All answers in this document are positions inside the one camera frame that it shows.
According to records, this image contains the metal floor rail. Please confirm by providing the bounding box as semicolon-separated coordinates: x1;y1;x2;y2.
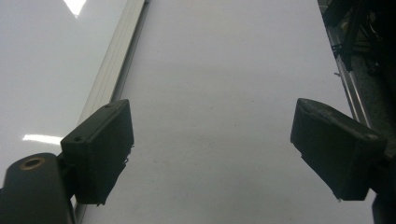
323;26;374;129

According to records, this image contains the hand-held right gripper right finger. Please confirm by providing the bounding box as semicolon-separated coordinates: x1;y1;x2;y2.
290;97;389;202

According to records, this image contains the white whiteboard with metal frame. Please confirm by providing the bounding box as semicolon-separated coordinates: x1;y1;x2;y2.
0;0;151;224

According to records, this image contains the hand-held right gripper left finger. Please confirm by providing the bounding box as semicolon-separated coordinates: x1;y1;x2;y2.
60;98;135;206

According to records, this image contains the black metal stand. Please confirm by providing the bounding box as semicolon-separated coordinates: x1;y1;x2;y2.
319;0;396;77

